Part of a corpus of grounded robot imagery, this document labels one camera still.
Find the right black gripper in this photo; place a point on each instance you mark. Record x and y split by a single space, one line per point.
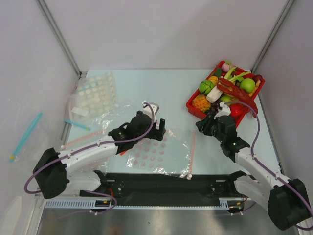
205 127

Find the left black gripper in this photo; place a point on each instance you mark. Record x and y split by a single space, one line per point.
157 133

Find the red dotted zip bag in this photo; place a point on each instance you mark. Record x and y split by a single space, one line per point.
172 156

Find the red toy lobster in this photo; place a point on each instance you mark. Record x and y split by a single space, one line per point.
230 89

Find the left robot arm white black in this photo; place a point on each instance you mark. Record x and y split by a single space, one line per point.
58 172

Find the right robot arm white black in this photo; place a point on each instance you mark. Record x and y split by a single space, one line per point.
285 200

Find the blue zipper clear bag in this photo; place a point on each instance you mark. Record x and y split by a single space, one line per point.
102 115

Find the purple toy grapes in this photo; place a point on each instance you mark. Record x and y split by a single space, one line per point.
215 107

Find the orange toy pineapple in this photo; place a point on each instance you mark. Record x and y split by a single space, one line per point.
201 103

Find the white green toy celery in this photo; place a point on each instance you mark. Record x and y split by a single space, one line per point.
233 76

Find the light green toy pear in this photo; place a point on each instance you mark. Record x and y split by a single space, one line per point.
225 98

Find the red toy pepper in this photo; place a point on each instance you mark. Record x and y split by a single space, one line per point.
236 110

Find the red plastic tray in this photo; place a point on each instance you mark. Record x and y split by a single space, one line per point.
217 71

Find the orange toy fruit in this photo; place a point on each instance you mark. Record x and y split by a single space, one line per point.
214 80

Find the green toy apple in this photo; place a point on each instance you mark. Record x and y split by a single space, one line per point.
248 85

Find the pink toy radish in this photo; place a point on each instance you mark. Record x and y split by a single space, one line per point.
226 66

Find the dark red toy plum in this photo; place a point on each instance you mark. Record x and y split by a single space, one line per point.
258 79

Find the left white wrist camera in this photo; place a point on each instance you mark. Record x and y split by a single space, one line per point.
150 109

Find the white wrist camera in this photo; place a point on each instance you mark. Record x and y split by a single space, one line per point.
150 109
224 110

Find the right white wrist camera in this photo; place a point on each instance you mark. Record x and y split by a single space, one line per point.
224 110

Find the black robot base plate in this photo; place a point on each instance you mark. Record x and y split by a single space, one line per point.
151 190

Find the grey slotted cable duct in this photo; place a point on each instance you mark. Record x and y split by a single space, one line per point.
99 204

